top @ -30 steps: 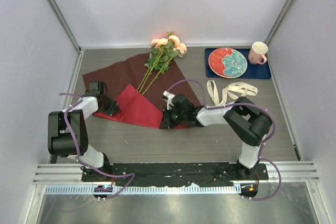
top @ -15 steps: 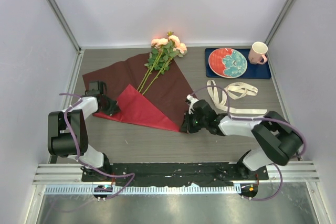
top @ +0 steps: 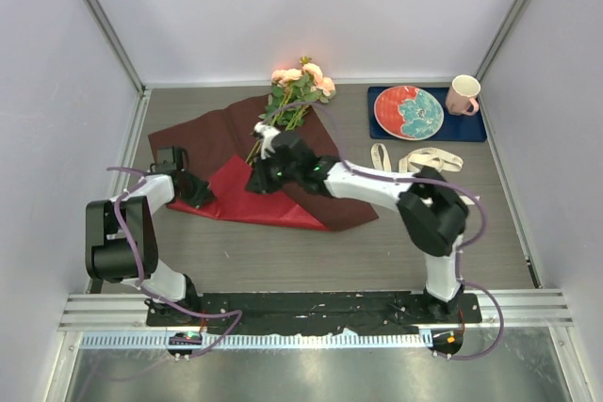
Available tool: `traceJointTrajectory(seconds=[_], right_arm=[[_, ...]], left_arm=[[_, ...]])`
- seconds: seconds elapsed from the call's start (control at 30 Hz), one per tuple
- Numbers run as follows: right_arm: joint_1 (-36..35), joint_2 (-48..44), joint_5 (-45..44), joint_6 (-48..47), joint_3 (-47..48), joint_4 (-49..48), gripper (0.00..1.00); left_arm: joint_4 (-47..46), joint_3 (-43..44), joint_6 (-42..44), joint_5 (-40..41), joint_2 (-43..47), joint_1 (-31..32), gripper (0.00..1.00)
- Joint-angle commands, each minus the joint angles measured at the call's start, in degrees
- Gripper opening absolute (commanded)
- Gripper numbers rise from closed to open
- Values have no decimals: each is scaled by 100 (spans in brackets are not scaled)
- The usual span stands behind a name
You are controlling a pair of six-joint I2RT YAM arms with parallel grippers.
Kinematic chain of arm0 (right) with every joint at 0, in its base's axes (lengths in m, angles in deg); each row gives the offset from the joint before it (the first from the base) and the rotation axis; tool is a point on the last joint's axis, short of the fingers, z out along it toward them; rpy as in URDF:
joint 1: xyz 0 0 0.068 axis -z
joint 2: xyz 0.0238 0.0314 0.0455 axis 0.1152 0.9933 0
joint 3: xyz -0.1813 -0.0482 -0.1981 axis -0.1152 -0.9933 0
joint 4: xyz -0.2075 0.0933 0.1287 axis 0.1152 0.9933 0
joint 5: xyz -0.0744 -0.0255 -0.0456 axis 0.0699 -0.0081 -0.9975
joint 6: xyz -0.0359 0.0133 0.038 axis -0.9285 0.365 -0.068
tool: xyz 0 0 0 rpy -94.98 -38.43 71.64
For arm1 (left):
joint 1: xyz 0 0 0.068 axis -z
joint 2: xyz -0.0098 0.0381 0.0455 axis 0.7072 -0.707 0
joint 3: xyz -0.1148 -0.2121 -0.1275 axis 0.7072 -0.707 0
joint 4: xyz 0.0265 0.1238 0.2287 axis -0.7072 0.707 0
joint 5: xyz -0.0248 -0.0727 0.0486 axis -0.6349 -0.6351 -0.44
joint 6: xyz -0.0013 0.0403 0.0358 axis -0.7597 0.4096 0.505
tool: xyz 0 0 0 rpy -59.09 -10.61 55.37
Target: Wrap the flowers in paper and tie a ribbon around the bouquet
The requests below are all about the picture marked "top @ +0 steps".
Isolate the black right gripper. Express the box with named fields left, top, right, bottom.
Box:
left=246, top=150, right=301, bottom=197

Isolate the dark red wrapping paper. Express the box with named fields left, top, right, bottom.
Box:
left=148, top=94, right=380, bottom=233

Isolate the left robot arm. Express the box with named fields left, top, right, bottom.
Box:
left=85, top=146, right=216, bottom=326

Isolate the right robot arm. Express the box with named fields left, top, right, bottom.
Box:
left=246, top=122, right=468, bottom=322

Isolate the red and teal plate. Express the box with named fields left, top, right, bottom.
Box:
left=373, top=86, right=445, bottom=141

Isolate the cream ribbon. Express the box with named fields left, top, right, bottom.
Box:
left=370, top=142, right=481, bottom=201

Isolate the blue tray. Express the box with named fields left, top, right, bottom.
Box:
left=367, top=86, right=487, bottom=142

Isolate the pink mug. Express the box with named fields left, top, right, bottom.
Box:
left=445, top=74, right=481, bottom=116

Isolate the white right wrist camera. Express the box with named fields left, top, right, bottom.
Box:
left=253, top=121, right=281, bottom=160

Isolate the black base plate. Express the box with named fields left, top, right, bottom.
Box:
left=145, top=291, right=482, bottom=336

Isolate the aluminium front rail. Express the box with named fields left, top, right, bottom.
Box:
left=58, top=289, right=573, bottom=356

